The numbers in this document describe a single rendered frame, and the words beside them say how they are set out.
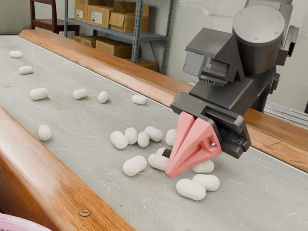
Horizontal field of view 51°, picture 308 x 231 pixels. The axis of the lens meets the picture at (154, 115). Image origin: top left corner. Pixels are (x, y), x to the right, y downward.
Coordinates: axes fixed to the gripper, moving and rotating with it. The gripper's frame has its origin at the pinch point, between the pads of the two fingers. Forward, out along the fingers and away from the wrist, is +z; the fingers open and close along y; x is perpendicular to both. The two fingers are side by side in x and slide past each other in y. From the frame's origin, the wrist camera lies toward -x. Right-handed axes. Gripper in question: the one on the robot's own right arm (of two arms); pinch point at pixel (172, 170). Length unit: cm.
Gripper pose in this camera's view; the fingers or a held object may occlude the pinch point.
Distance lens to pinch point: 40.5
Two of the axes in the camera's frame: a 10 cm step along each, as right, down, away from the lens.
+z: -6.3, 7.3, -2.6
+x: 3.8, 5.9, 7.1
